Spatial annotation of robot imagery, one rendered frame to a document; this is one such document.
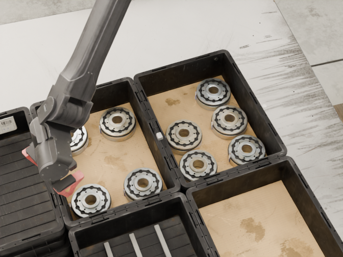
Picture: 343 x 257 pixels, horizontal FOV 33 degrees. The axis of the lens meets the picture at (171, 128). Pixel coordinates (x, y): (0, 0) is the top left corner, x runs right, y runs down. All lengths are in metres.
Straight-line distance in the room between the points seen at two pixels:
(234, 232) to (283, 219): 0.14
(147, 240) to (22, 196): 0.36
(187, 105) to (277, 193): 0.38
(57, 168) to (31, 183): 0.50
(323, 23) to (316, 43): 0.16
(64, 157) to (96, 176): 0.49
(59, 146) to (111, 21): 0.25
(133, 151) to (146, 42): 0.56
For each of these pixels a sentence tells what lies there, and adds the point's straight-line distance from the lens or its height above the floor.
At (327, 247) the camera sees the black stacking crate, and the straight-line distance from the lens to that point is 1.49.
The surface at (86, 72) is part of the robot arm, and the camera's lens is 1.09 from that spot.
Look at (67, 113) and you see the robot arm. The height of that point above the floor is 1.31.
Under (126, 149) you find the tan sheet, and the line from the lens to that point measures 1.62.
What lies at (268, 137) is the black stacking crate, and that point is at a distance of 1.59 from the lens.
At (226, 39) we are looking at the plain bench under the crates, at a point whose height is 0.70.
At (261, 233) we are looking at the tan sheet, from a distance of 1.51.
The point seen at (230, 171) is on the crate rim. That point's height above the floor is 0.93.
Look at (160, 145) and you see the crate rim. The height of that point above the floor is 0.93.
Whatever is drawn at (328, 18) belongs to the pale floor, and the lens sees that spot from 3.27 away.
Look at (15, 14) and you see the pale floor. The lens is 3.27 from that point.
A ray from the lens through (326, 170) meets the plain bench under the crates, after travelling 1.80.
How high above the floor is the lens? 2.19
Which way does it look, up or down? 55 degrees down
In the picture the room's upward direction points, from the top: 1 degrees clockwise
